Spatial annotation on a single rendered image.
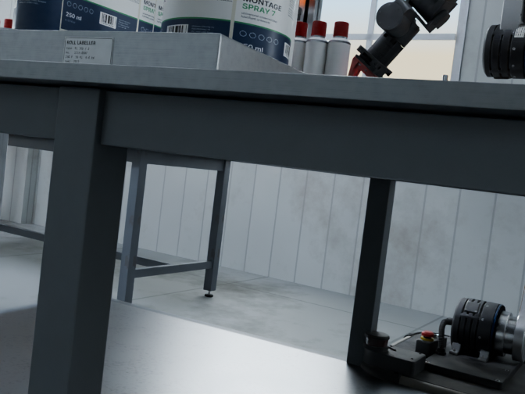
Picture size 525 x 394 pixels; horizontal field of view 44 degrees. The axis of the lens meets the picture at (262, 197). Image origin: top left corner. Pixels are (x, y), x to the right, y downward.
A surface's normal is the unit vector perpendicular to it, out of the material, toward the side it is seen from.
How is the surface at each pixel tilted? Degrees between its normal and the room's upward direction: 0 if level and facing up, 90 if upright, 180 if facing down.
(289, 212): 90
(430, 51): 90
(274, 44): 90
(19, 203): 90
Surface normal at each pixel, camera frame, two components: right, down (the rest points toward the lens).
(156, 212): -0.51, -0.02
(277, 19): 0.78, 0.12
